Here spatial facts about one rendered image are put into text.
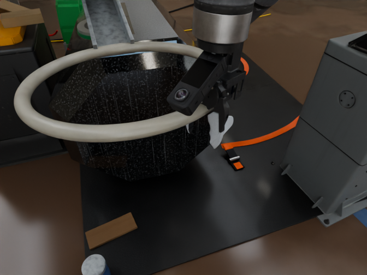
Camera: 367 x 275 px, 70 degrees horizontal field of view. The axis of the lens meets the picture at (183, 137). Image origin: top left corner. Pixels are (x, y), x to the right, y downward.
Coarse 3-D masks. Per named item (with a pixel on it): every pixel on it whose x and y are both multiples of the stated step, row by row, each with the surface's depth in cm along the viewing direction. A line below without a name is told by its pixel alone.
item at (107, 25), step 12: (84, 0) 88; (96, 0) 96; (108, 0) 97; (96, 12) 92; (108, 12) 93; (120, 12) 86; (96, 24) 88; (108, 24) 89; (120, 24) 89; (96, 36) 85; (108, 36) 85; (120, 36) 86; (132, 36) 80; (96, 48) 77
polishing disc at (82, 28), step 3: (81, 21) 116; (84, 21) 116; (78, 24) 114; (81, 24) 114; (84, 24) 114; (78, 27) 111; (81, 27) 111; (84, 27) 111; (87, 27) 111; (78, 30) 110; (81, 30) 109; (84, 30) 109; (87, 30) 109; (81, 33) 109; (84, 33) 108; (87, 33) 107
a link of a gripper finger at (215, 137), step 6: (210, 114) 48; (216, 114) 47; (210, 120) 49; (216, 120) 48; (228, 120) 52; (210, 126) 50; (216, 126) 49; (228, 126) 52; (210, 132) 51; (216, 132) 49; (222, 132) 49; (210, 138) 51; (216, 138) 50; (210, 144) 53; (216, 144) 52
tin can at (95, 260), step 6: (90, 258) 114; (96, 258) 114; (102, 258) 114; (84, 264) 112; (90, 264) 112; (96, 264) 112; (102, 264) 112; (84, 270) 111; (90, 270) 111; (96, 270) 111; (102, 270) 111; (108, 270) 118
